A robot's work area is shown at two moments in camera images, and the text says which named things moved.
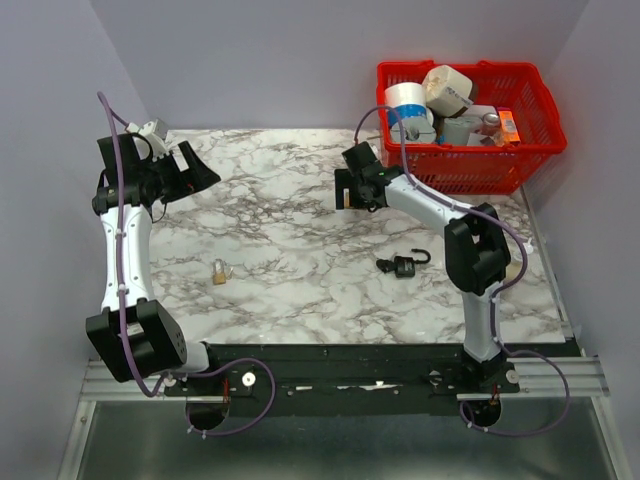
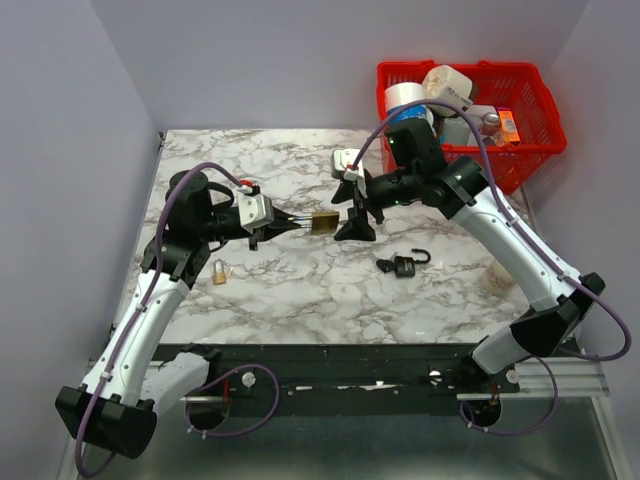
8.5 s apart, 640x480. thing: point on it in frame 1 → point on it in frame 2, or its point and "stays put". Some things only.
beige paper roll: x=447 y=92 stays put
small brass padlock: x=219 y=277 stays put
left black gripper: x=197 y=175 → x=273 y=230
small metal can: x=490 y=120 stays put
